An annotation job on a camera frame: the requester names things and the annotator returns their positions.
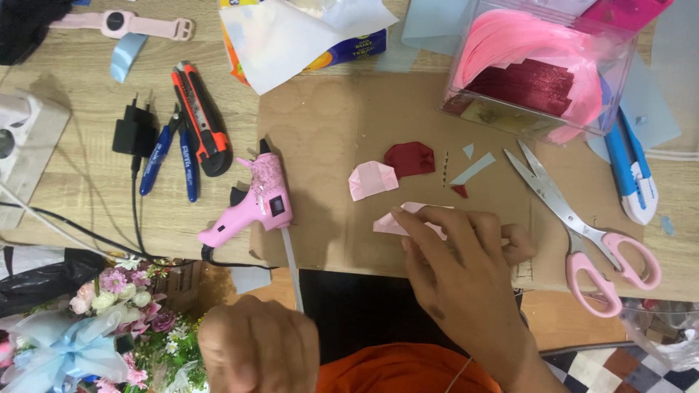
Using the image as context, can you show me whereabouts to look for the person's right hand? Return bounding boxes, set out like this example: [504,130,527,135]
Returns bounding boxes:
[390,206,539,368]

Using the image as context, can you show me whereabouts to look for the person's left hand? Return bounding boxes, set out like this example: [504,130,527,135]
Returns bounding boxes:
[198,295,321,393]

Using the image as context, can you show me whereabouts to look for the pink ribbon piece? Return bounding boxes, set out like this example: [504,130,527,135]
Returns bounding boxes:
[373,202,454,241]

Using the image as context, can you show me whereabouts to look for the pale blue paper scrap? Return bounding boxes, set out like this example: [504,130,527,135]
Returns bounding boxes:
[229,266,273,296]

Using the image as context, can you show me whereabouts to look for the clear glue stick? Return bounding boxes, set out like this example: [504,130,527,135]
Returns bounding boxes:
[281,226,305,315]

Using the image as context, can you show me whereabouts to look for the brown cardboard carton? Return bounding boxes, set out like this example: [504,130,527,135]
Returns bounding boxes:
[149,260,204,314]

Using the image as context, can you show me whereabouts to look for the person's black trousers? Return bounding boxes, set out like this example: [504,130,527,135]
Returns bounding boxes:
[299,269,524,365]

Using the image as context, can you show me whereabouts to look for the person's orange shirt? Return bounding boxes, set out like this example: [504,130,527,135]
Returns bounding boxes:
[316,342,502,393]

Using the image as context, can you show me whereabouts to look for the light blue ribbon strip scrap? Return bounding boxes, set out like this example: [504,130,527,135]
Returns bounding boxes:
[449,152,497,187]

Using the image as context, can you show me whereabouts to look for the dark red folded ribbon petal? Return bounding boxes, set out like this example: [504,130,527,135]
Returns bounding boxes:
[383,141,437,180]

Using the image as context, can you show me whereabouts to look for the pink folded ribbon petal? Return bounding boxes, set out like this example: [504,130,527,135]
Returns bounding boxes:
[348,160,400,203]

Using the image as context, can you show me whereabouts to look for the flower bouquet with blue bow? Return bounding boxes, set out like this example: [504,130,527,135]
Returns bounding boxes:
[0,254,209,393]

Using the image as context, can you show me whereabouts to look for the pink hot glue gun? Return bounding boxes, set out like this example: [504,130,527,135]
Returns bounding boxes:
[197,139,295,250]

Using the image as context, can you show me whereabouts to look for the checkered floor mat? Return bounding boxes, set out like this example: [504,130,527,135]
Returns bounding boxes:
[540,343,699,393]

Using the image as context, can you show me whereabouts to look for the brown cardboard work mat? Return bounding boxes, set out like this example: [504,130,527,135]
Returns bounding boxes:
[249,71,699,304]

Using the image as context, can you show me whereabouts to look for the blue white utility knife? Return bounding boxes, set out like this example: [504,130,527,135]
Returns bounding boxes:
[603,106,659,226]

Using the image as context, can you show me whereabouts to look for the clear plastic bag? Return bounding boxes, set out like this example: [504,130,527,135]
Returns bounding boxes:
[581,292,699,373]

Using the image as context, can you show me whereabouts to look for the bundle of dark red ribbon pieces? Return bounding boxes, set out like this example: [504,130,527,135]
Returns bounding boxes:
[464,58,576,118]

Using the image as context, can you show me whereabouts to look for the black plastic bag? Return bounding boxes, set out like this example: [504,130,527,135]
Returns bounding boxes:
[0,248,108,319]

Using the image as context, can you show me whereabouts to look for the orange black utility knife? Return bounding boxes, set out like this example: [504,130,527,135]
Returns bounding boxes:
[170,60,234,178]

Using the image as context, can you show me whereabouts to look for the bundle of pink ribbon pieces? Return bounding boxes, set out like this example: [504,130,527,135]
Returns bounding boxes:
[452,9,604,145]

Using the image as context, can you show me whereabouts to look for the black power adapter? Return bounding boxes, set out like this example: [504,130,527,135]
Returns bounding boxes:
[111,92,159,159]

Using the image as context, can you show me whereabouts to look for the blue orange tissue pack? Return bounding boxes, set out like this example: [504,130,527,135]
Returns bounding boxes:
[220,0,388,88]

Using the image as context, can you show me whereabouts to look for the clear plastic box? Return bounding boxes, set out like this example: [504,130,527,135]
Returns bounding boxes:
[439,0,641,146]

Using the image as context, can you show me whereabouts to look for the pale grey fabric sheet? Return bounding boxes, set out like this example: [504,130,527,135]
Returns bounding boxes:
[648,0,699,163]

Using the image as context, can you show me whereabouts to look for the white power strip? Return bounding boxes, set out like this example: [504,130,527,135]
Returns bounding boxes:
[0,89,72,231]

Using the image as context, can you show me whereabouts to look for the white paper sheet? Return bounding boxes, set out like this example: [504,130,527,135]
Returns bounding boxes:
[220,0,400,97]

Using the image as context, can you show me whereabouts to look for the magenta box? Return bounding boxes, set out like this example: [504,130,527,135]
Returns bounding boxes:
[580,0,676,32]

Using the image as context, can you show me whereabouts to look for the light blue ribbon loop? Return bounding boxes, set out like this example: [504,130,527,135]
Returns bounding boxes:
[110,32,150,84]

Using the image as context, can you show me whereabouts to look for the pink smartwatch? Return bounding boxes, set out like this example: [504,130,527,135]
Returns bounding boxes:
[48,9,196,43]

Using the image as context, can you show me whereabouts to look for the black cloth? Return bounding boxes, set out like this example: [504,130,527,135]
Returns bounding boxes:
[0,0,74,67]

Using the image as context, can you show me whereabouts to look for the black glue gun cable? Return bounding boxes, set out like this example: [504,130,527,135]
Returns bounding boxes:
[200,245,276,271]

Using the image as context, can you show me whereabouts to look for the pink handled scissors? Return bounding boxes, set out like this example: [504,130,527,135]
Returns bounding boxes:
[503,140,663,319]

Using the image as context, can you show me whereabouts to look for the black adapter cable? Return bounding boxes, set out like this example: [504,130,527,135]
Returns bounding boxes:
[129,155,165,262]

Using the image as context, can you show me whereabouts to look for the blue handled pliers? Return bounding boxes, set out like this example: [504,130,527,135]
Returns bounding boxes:
[139,103,201,204]

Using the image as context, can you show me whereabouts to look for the white cable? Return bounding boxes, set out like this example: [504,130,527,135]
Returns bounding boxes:
[0,182,123,261]

